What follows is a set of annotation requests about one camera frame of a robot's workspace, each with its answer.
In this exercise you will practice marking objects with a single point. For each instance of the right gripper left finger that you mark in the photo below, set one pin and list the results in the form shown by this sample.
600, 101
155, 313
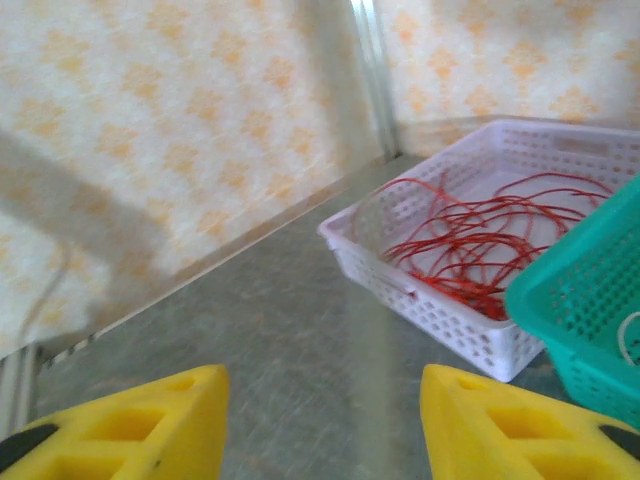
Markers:
165, 440

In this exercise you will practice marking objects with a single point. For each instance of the lavender plastic basket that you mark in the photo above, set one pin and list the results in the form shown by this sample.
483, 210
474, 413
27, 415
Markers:
450, 320

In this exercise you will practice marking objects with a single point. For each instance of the aluminium table side rail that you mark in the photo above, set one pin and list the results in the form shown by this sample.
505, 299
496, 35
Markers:
225, 254

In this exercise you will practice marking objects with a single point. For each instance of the green plastic basket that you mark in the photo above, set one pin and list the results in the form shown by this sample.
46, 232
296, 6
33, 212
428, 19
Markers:
575, 300

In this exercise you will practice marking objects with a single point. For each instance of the aluminium frame post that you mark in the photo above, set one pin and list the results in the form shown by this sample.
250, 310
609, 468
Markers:
375, 75

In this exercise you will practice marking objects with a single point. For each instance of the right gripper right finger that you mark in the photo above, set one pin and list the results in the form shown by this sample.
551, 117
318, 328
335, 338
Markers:
480, 440

